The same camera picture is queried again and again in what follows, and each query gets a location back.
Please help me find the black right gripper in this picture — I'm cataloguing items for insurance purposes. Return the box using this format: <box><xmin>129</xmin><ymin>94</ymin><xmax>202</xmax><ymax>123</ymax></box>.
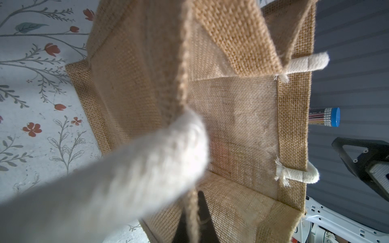
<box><xmin>332</xmin><ymin>137</ymin><xmax>389</xmax><ymax>200</ymax></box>

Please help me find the blue-lidded cylinder container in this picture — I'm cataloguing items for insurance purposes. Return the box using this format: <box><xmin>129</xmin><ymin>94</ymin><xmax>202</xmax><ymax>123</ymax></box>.
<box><xmin>309</xmin><ymin>107</ymin><xmax>340</xmax><ymax>127</ymax></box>

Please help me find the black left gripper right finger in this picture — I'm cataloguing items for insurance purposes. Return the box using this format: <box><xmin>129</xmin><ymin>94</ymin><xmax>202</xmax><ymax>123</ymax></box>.
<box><xmin>198</xmin><ymin>191</ymin><xmax>219</xmax><ymax>243</ymax></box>

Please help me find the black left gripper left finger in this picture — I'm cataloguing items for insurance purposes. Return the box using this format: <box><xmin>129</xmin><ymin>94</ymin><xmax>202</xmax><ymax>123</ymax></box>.
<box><xmin>172</xmin><ymin>210</ymin><xmax>189</xmax><ymax>243</ymax></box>

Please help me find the brown paper tote bag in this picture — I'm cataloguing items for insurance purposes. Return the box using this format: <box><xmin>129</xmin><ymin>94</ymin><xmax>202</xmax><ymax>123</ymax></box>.
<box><xmin>1</xmin><ymin>1</ymin><xmax>329</xmax><ymax>243</ymax></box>

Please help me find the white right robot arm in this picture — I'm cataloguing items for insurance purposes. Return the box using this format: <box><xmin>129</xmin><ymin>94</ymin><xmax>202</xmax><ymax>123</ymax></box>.
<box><xmin>294</xmin><ymin>137</ymin><xmax>389</xmax><ymax>243</ymax></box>

